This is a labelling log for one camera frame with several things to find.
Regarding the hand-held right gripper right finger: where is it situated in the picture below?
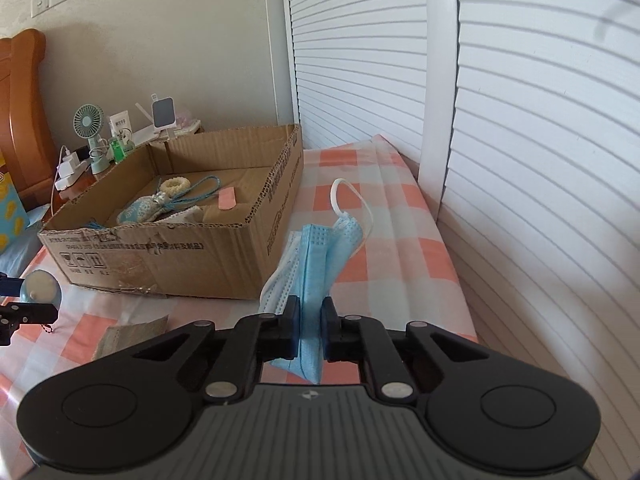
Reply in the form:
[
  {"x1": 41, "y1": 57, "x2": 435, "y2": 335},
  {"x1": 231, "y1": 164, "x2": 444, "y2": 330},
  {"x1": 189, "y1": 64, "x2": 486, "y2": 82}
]
[{"x1": 321, "y1": 297, "x2": 492, "y2": 402}]

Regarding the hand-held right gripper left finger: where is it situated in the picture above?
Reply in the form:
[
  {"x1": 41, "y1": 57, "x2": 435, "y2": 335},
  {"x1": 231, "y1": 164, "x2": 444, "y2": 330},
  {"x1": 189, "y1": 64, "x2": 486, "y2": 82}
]
[{"x1": 131, "y1": 296, "x2": 304, "y2": 404}]

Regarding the white plush toy blue hat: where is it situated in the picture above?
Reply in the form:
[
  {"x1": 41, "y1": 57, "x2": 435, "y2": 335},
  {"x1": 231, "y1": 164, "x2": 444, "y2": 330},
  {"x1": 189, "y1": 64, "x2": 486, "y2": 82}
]
[{"x1": 19, "y1": 268, "x2": 63, "y2": 307}]

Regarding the grey sachet bag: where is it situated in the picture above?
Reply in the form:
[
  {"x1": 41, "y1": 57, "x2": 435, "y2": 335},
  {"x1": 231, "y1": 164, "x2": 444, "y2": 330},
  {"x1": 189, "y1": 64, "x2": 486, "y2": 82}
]
[
  {"x1": 157, "y1": 205, "x2": 205, "y2": 225},
  {"x1": 91, "y1": 314, "x2": 171, "y2": 362}
]

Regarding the brown cardboard box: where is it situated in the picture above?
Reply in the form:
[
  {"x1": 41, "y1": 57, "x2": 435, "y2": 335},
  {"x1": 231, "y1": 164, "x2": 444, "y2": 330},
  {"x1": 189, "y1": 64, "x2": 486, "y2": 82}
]
[{"x1": 38, "y1": 123, "x2": 305, "y2": 302}]

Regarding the cream hair scrunchie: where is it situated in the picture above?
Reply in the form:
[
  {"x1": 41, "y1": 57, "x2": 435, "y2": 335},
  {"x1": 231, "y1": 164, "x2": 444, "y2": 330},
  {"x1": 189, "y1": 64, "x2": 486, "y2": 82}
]
[{"x1": 159, "y1": 177, "x2": 191, "y2": 197}]

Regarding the blue bedsheet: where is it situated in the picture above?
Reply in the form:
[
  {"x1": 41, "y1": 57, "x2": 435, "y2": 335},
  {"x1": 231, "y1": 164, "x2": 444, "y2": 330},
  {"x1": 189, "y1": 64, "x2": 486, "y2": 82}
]
[{"x1": 0, "y1": 206, "x2": 53, "y2": 282}]

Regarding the yellow and blue bag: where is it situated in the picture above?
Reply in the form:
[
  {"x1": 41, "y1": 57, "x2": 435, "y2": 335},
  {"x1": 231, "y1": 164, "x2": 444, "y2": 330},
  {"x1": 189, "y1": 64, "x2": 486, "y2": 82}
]
[{"x1": 0, "y1": 157, "x2": 31, "y2": 257}]

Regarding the wooden nightstand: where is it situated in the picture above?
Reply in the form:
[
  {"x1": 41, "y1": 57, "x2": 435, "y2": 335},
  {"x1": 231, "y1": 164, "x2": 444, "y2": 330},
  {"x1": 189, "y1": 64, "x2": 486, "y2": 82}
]
[{"x1": 26, "y1": 120, "x2": 207, "y2": 218}]

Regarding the orange white checkered tablecloth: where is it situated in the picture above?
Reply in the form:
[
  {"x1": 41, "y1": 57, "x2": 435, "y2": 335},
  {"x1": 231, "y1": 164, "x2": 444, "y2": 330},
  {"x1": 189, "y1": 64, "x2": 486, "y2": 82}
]
[{"x1": 0, "y1": 132, "x2": 482, "y2": 413}]

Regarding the white power strip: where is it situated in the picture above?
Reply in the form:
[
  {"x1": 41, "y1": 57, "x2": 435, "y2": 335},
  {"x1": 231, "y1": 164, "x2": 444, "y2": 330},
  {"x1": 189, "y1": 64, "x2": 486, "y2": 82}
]
[{"x1": 54, "y1": 160, "x2": 87, "y2": 192}]

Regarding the wooden bed headboard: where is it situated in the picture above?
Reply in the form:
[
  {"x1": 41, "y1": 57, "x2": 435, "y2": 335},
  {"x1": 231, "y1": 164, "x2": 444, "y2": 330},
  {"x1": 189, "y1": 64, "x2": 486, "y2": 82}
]
[{"x1": 0, "y1": 28, "x2": 59, "y2": 212}]

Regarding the mint green desk fan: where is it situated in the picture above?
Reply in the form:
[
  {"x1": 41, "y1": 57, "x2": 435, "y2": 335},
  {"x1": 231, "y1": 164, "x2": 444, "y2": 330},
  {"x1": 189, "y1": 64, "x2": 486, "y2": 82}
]
[{"x1": 73, "y1": 104, "x2": 109, "y2": 175}]

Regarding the white card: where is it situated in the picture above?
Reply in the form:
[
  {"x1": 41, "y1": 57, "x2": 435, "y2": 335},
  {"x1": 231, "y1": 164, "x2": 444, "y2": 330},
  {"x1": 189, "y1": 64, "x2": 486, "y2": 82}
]
[{"x1": 109, "y1": 110, "x2": 133, "y2": 137}]

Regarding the white phone stand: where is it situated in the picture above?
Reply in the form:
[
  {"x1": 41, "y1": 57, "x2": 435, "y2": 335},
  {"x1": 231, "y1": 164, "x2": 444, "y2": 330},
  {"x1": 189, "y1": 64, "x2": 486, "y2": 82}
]
[{"x1": 151, "y1": 92, "x2": 179, "y2": 137}]

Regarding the white louvred wardrobe door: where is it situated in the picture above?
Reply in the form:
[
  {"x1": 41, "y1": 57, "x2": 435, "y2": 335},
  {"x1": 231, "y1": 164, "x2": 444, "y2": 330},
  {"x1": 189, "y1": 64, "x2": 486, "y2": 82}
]
[
  {"x1": 282, "y1": 0, "x2": 458, "y2": 153},
  {"x1": 417, "y1": 0, "x2": 640, "y2": 480}
]

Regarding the white cable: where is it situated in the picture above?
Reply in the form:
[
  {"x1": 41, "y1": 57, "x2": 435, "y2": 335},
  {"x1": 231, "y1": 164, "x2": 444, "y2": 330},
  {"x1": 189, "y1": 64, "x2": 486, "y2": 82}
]
[{"x1": 46, "y1": 144, "x2": 68, "y2": 218}]

